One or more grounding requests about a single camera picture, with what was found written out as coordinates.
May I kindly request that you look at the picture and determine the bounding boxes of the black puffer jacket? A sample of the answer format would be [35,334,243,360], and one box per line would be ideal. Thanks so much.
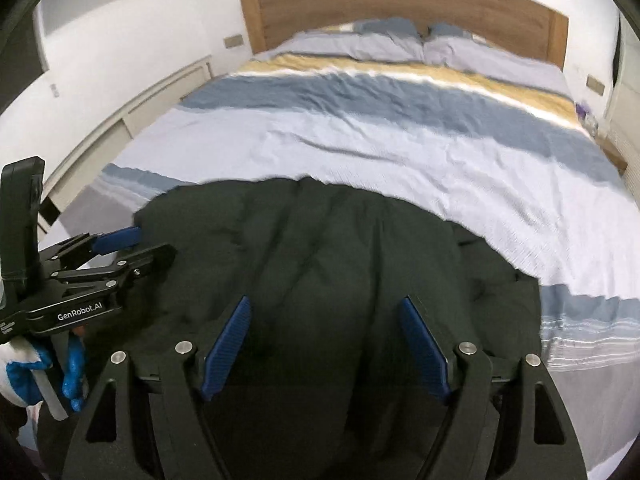
[37,176,543,480]

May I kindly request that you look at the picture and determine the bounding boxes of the white wardrobe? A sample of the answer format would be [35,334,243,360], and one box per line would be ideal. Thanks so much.
[602,10,640,201]

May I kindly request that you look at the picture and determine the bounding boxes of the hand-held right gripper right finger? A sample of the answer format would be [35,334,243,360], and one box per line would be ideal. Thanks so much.
[398,296,588,480]

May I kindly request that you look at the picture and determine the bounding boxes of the wooden headboard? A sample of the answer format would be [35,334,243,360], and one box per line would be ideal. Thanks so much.
[240,0,570,72]

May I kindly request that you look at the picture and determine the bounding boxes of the bed with striped duvet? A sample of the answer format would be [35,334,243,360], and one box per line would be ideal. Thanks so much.
[60,17,640,376]

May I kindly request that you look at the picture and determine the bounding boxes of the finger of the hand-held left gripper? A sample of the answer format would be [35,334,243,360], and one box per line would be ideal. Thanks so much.
[52,244,177,294]
[42,226,142,264]

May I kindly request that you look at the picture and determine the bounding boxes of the low white cabinet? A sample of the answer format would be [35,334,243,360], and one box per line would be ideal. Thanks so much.
[37,55,213,233]

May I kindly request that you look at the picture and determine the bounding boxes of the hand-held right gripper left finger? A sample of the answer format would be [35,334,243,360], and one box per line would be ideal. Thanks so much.
[60,295,253,480]

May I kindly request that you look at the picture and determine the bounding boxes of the person's left hand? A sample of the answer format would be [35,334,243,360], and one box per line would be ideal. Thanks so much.
[0,331,90,421]

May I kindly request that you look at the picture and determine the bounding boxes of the wooden nightstand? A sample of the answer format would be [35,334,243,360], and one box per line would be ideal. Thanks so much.
[597,135,628,174]

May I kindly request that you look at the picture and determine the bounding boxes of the small bottles on nightstand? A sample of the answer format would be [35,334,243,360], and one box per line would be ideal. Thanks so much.
[575,102,601,134]

